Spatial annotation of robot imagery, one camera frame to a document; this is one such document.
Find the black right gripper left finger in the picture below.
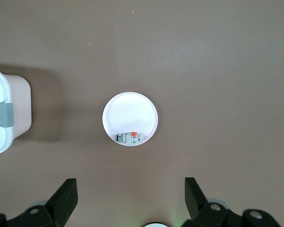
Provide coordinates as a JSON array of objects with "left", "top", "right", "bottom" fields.
[{"left": 0, "top": 178, "right": 79, "bottom": 227}]

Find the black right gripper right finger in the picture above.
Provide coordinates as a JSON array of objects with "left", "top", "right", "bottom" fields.
[{"left": 181, "top": 177, "right": 284, "bottom": 227}]

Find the grey box latch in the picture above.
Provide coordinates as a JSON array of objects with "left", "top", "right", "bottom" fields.
[{"left": 0, "top": 102, "right": 15, "bottom": 129}]

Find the pink storage box body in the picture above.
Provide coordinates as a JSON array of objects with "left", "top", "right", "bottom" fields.
[{"left": 2, "top": 74, "right": 33, "bottom": 140}]

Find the pink round plate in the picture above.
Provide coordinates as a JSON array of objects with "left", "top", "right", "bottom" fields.
[{"left": 102, "top": 92, "right": 159, "bottom": 148}]

